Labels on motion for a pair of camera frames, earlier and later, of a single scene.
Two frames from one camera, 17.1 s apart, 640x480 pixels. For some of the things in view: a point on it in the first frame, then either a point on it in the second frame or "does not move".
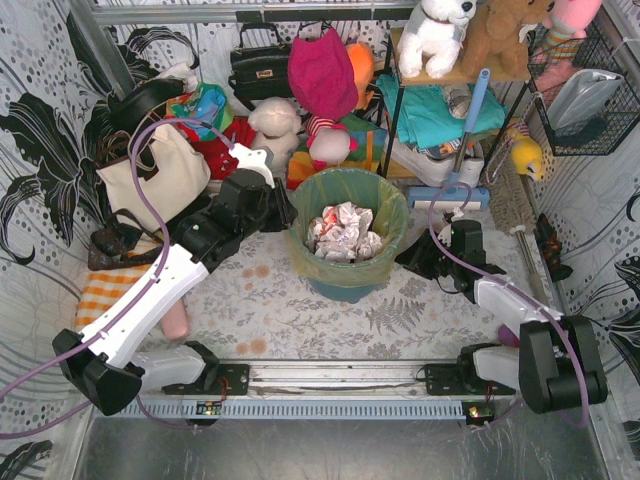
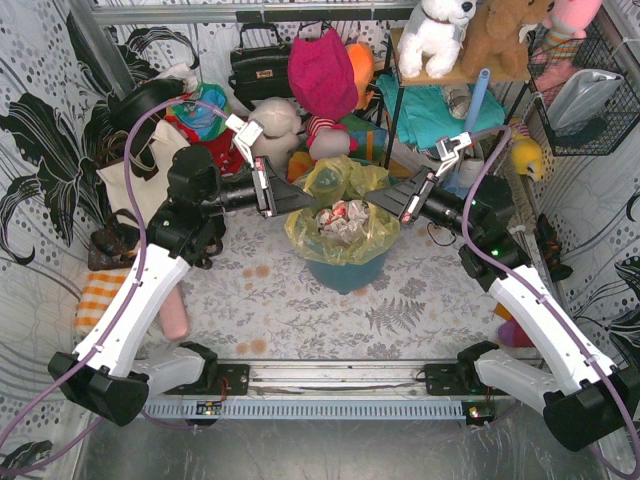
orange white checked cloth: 104,290 does not move
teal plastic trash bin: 347,294 to 345,278
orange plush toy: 362,60 does not move
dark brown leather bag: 119,245 does not move
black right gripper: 431,259 to 417,195
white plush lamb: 276,123 does not move
